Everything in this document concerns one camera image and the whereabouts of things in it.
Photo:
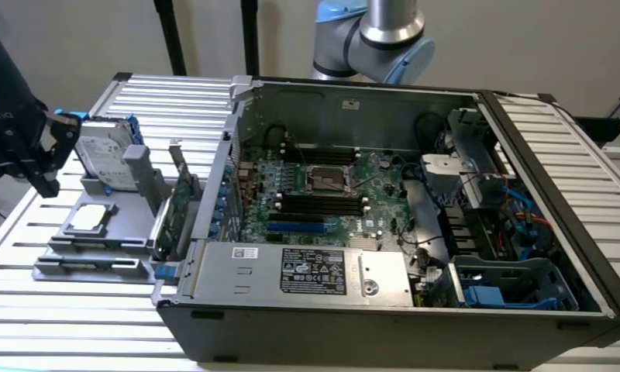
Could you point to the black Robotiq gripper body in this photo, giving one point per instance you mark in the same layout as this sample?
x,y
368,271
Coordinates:
x,y
2,89

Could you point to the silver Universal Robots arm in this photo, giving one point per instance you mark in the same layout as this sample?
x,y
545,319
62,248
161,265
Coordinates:
x,y
387,35

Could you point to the black expansion slot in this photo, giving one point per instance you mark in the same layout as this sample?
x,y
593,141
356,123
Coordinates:
x,y
294,217

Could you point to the blue expansion slot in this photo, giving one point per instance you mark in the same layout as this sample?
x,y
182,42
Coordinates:
x,y
294,227

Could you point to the black RAM slot bank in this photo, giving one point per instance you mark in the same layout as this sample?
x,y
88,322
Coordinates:
x,y
322,203
320,154

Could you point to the silver CPU chip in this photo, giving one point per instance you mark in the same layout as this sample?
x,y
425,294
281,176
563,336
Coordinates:
x,y
89,219

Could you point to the silver hard disk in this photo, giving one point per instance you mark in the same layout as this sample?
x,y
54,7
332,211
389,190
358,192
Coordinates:
x,y
105,159

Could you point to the blue disk caddy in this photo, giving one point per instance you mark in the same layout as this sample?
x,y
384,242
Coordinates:
x,y
133,131

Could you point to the grey parts rack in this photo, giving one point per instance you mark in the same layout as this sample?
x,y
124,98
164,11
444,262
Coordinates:
x,y
133,236

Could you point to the green graphics card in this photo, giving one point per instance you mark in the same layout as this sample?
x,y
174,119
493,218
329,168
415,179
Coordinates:
x,y
177,209

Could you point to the blue case latch tab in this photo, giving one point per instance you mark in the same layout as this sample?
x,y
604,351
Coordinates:
x,y
166,271

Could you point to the black stand pole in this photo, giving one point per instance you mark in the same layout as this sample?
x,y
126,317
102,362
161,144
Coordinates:
x,y
250,35
170,35

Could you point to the silver power supply unit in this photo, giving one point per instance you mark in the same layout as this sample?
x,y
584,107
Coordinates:
x,y
298,275

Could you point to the green motherboard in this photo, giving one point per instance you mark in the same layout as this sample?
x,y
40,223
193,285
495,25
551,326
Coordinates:
x,y
330,209

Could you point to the white case label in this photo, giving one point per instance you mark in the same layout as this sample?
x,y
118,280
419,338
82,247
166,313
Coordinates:
x,y
349,104

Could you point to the silver chipset heatsink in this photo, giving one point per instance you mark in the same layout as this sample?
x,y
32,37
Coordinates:
x,y
364,243

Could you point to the grey fan shroud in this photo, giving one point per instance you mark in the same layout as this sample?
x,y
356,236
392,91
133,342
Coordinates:
x,y
439,170

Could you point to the black open PC case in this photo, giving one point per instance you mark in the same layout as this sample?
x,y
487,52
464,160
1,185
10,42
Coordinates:
x,y
392,333

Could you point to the metal drive cage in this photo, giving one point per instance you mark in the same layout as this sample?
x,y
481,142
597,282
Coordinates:
x,y
469,147

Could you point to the grey disk bay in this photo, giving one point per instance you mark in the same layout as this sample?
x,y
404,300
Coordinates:
x,y
511,283

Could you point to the black box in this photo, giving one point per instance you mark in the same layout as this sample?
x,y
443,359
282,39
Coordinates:
x,y
596,128

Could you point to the CPU socket with metal frame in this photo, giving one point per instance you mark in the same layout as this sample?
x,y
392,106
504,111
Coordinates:
x,y
324,179

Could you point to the blue plastic drive bracket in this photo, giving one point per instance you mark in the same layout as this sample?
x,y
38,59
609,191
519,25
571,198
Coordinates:
x,y
483,296

